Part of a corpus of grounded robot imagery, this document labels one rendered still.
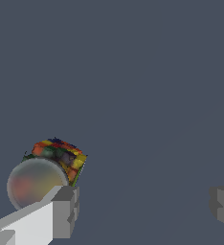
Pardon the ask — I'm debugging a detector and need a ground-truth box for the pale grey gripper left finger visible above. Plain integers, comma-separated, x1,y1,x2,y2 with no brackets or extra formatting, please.
0,185,80,245

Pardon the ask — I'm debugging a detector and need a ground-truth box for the translucent grey sphere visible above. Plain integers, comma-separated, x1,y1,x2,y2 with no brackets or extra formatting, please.
6,157,70,211

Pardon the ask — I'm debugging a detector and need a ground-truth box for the multicoloured puzzle cube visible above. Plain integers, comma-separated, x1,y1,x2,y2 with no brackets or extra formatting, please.
21,137,88,188

